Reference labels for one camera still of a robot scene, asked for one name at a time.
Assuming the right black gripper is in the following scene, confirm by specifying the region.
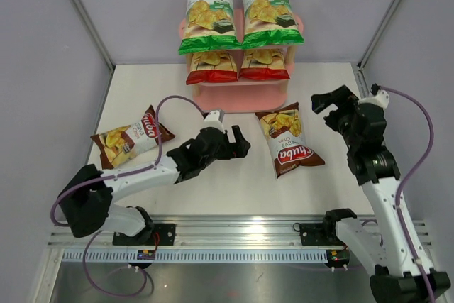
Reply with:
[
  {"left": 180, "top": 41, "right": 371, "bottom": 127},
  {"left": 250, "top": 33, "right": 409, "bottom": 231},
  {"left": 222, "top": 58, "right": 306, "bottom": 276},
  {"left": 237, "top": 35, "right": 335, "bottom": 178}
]
[{"left": 311, "top": 86, "right": 361, "bottom": 150}]

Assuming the brown chips bag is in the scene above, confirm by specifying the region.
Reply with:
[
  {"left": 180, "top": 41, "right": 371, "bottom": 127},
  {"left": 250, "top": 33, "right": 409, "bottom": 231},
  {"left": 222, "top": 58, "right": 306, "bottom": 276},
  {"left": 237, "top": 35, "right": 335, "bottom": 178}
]
[
  {"left": 91, "top": 105, "right": 175, "bottom": 170},
  {"left": 255, "top": 102, "right": 325, "bottom": 178}
]

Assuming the red chips bag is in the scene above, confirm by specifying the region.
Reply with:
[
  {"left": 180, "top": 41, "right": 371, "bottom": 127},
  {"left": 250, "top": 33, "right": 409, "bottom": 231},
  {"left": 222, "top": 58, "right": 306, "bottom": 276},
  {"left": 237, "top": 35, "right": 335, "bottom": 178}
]
[
  {"left": 186, "top": 51, "right": 238, "bottom": 85},
  {"left": 239, "top": 48, "right": 290, "bottom": 81}
]

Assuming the green chips bag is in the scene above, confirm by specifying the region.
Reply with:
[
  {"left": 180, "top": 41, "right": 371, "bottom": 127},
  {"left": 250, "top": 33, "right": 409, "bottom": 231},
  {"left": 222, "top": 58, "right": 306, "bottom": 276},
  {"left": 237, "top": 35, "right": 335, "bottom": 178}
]
[
  {"left": 179, "top": 0, "right": 240, "bottom": 55},
  {"left": 242, "top": 0, "right": 304, "bottom": 50}
]

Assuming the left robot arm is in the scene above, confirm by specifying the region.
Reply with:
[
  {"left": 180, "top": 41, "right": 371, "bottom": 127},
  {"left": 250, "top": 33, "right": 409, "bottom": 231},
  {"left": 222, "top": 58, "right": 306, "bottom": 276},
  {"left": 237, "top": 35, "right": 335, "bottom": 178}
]
[{"left": 58, "top": 126, "right": 250, "bottom": 246}]

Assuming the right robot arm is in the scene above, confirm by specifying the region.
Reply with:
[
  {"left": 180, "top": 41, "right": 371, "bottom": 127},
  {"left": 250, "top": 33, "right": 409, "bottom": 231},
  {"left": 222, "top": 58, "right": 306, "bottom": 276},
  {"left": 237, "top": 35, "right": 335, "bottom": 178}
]
[{"left": 311, "top": 84, "right": 451, "bottom": 302}]

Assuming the pink three-tier shelf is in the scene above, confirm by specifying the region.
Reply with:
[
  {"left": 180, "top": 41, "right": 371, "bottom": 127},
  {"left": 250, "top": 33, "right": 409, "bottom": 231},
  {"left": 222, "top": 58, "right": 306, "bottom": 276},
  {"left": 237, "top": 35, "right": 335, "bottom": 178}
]
[{"left": 189, "top": 9, "right": 300, "bottom": 114}]

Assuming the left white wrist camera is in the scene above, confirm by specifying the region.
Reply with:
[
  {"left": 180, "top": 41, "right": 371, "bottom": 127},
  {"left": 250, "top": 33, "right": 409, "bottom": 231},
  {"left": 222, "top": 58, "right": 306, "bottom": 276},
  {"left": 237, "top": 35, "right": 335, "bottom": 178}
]
[{"left": 202, "top": 109, "right": 225, "bottom": 133}]

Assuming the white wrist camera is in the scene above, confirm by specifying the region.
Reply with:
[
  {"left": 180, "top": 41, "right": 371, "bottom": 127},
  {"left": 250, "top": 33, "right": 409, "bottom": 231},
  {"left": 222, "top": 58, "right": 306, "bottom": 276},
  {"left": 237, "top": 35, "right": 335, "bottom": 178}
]
[
  {"left": 358, "top": 84, "right": 389, "bottom": 109},
  {"left": 202, "top": 109, "right": 225, "bottom": 133}
]

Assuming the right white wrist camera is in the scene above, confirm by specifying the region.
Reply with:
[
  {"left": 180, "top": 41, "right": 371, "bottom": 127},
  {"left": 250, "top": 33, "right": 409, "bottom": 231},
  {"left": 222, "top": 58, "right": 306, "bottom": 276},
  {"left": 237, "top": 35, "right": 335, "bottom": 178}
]
[{"left": 358, "top": 84, "right": 389, "bottom": 109}]

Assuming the aluminium mounting rail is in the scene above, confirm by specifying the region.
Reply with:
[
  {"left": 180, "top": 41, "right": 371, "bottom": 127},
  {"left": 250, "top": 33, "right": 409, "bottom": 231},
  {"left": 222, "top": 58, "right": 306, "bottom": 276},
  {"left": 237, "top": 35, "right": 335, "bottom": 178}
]
[{"left": 48, "top": 220, "right": 432, "bottom": 250}]

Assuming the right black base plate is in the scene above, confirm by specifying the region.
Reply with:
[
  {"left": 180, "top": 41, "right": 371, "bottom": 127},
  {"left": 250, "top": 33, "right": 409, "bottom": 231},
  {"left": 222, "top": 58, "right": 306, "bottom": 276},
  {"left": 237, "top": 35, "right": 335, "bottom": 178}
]
[{"left": 299, "top": 223, "right": 343, "bottom": 246}]

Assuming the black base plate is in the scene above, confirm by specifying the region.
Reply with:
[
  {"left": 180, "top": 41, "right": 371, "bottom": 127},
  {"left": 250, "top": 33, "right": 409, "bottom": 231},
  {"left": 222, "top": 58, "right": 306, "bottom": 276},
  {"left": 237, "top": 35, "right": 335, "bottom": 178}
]
[
  {"left": 112, "top": 223, "right": 177, "bottom": 246},
  {"left": 299, "top": 223, "right": 343, "bottom": 246}
]

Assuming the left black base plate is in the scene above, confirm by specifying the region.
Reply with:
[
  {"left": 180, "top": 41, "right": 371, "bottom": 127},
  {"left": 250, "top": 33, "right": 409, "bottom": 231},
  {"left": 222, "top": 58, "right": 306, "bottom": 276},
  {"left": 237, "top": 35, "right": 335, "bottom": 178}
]
[{"left": 112, "top": 223, "right": 177, "bottom": 246}]

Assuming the white slotted cable duct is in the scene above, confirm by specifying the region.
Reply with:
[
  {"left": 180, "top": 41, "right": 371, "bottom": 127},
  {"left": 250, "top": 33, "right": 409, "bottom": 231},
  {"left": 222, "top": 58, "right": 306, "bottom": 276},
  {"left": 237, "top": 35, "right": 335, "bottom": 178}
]
[{"left": 62, "top": 248, "right": 328, "bottom": 264}]

